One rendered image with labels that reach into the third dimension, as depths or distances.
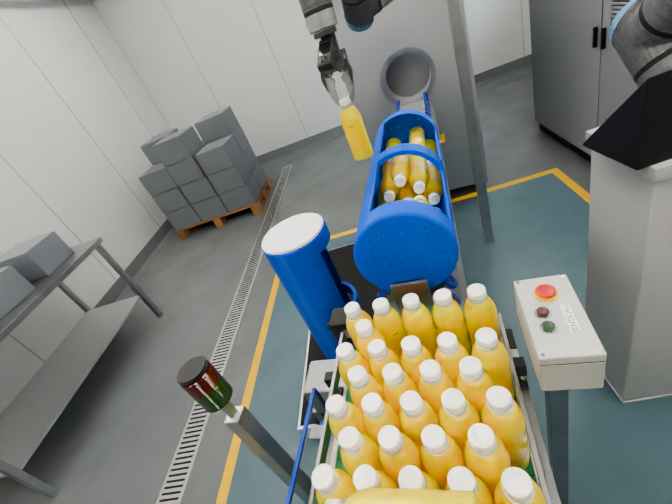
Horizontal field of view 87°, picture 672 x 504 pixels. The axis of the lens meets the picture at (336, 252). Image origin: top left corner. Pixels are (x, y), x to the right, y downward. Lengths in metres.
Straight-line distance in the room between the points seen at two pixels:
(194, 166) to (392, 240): 3.80
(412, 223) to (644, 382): 1.27
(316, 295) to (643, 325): 1.16
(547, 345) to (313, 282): 0.94
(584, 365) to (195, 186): 4.38
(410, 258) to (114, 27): 6.27
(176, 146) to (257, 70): 2.17
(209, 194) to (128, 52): 2.90
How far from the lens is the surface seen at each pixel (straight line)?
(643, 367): 1.82
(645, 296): 1.52
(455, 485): 0.63
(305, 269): 1.41
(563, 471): 1.33
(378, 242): 0.97
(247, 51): 6.17
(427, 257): 1.00
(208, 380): 0.75
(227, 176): 4.50
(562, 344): 0.75
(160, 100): 6.79
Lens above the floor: 1.69
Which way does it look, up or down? 32 degrees down
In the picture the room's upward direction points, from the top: 24 degrees counter-clockwise
